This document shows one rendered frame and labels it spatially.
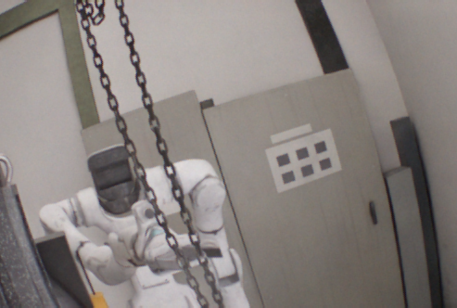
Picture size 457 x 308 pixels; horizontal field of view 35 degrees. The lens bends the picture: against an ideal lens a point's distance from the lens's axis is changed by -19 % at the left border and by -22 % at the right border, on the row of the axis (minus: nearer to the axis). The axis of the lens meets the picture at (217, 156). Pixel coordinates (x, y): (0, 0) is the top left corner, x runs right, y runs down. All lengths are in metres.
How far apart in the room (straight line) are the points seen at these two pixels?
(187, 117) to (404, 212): 1.27
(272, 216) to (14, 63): 1.68
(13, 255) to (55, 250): 0.56
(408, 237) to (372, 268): 0.28
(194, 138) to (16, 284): 3.10
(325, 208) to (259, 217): 0.34
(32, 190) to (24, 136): 0.30
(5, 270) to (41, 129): 3.31
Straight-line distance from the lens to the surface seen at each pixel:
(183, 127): 4.13
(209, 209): 2.35
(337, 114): 4.22
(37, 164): 4.41
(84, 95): 4.28
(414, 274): 4.44
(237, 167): 4.14
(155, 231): 1.53
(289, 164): 4.17
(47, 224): 2.20
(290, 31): 4.45
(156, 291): 2.29
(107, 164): 2.33
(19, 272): 1.10
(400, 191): 4.33
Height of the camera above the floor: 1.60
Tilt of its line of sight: 2 degrees down
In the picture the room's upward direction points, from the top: 18 degrees counter-clockwise
